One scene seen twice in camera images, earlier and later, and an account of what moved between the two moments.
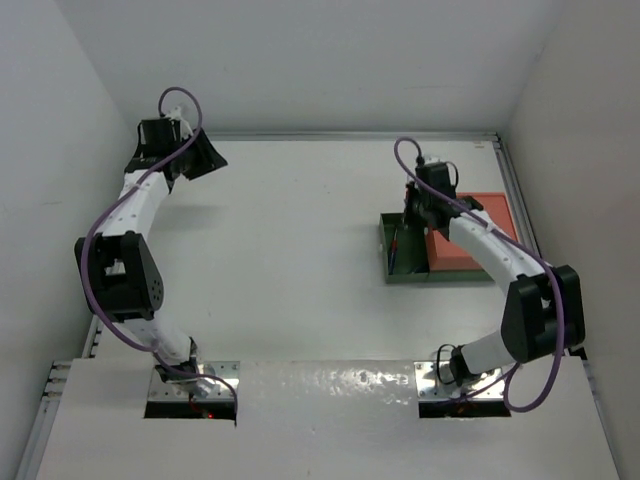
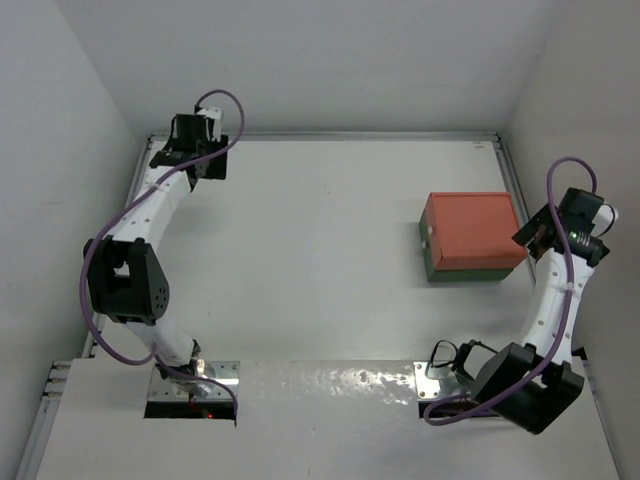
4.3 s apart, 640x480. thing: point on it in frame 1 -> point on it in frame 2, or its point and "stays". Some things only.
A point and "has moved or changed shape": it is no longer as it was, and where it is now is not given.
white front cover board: [316, 420] stays
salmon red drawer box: [445, 255] stays
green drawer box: [412, 261] has moved or changed shape
